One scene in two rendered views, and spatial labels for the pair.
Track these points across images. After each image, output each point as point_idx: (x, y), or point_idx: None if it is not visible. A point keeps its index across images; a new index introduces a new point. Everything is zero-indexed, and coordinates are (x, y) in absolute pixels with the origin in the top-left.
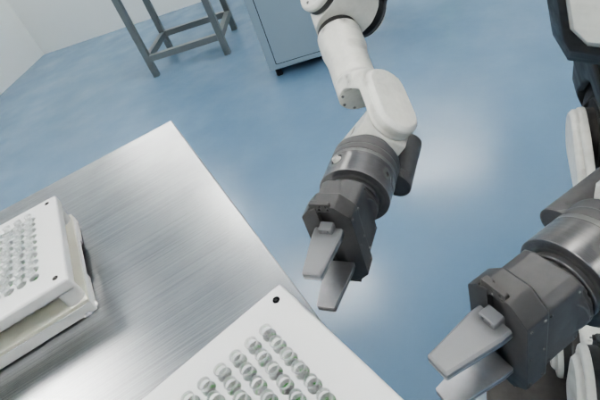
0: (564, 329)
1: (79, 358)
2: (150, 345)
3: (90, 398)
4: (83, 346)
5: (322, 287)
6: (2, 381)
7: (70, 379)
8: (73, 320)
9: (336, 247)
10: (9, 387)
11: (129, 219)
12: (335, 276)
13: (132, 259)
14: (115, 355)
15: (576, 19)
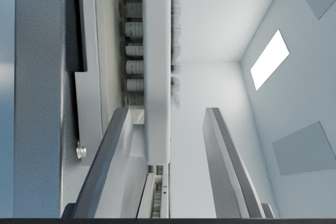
0: None
1: (136, 186)
2: (127, 183)
3: (136, 157)
4: (136, 195)
5: (127, 158)
6: (143, 183)
7: (137, 173)
8: (139, 215)
9: (235, 159)
10: (142, 179)
11: None
12: (118, 179)
13: None
14: (132, 182)
15: None
